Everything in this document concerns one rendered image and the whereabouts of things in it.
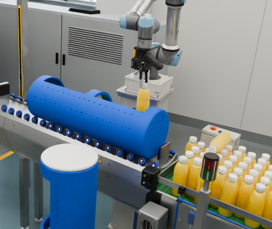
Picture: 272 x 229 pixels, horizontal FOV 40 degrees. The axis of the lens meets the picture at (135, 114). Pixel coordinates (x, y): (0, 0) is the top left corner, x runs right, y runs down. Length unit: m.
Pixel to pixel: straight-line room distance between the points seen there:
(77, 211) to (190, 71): 3.35
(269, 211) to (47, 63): 3.17
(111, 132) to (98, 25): 2.04
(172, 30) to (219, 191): 1.08
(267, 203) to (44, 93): 1.40
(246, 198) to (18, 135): 1.53
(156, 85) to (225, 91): 2.52
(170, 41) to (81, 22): 1.75
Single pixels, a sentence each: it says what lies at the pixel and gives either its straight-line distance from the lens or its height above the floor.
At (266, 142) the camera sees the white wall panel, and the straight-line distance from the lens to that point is 4.95.
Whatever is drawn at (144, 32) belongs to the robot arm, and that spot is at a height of 1.63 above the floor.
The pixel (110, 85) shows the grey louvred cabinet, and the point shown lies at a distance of 3.93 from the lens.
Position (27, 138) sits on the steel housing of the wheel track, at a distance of 2.53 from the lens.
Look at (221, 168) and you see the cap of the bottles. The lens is 1.77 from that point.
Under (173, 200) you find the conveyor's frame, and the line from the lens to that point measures 1.84.
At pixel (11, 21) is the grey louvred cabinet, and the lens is 4.57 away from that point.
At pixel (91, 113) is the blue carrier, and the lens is 2.08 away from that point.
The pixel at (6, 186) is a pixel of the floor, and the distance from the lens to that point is 3.60.
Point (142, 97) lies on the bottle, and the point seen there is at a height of 1.29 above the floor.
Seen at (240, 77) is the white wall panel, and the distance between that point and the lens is 4.77.
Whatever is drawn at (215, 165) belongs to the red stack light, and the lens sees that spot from 1.49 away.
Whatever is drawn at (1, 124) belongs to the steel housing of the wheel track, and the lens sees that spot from 2.71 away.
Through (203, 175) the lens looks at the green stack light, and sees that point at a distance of 1.51.
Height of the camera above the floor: 1.90
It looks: 21 degrees down
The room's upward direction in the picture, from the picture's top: 5 degrees clockwise
